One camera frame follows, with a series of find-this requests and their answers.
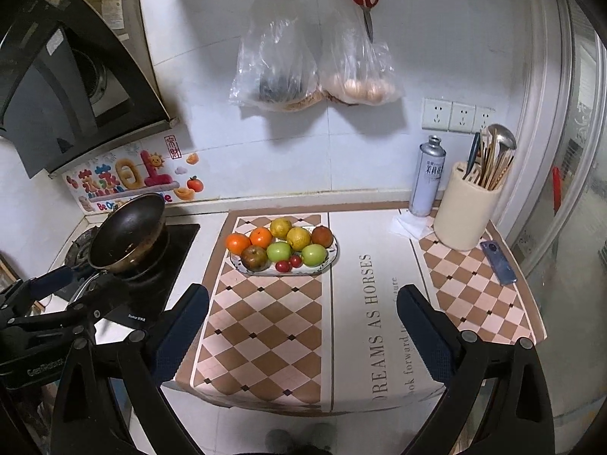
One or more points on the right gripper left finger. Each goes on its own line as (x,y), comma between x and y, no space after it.
(87,419)

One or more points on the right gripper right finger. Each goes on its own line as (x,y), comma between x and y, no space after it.
(518,417)

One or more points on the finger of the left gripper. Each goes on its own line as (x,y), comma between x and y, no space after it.
(62,282)

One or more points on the orange persimmon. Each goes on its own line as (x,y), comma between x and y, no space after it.
(236,243)

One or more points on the orange citrus fruit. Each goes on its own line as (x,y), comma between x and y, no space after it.
(261,237)

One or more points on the yellow lemon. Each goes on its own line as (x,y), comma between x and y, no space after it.
(298,238)
(280,228)

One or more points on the green apple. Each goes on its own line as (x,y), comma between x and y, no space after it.
(313,255)
(278,251)

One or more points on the black frying pan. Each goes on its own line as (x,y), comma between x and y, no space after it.
(128,235)

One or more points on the blue smartphone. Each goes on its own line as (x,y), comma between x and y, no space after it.
(498,262)

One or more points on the brown dark apple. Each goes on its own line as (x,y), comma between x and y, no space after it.
(254,258)

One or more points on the red cherry tomato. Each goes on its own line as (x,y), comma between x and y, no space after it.
(295,261)
(283,266)

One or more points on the checkered brown pink mat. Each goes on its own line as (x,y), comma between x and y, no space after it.
(328,340)

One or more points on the cream utensil holder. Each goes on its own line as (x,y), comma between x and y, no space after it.
(464,211)

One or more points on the range hood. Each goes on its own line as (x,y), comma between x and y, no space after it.
(70,87)

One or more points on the white folded tissue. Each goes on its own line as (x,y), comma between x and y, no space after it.
(410,226)

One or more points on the reddish brown fruit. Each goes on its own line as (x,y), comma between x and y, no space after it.
(322,235)

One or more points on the patterned glass fruit plate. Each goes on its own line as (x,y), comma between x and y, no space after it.
(332,256)

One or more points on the wooden chopsticks bundle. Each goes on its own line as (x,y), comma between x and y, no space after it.
(483,157)

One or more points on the silver spray can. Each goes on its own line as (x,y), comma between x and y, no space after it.
(430,166)

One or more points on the metal ladle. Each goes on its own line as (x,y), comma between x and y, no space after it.
(502,141)

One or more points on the clear bag with dark contents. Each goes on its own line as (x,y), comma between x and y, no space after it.
(276,70)

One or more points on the clear bag with eggs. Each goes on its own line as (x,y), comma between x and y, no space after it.
(353,69)

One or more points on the colourful fruit wall sticker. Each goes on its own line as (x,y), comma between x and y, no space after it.
(164,164)

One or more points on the white wall socket strip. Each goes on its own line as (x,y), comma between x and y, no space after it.
(447,116)

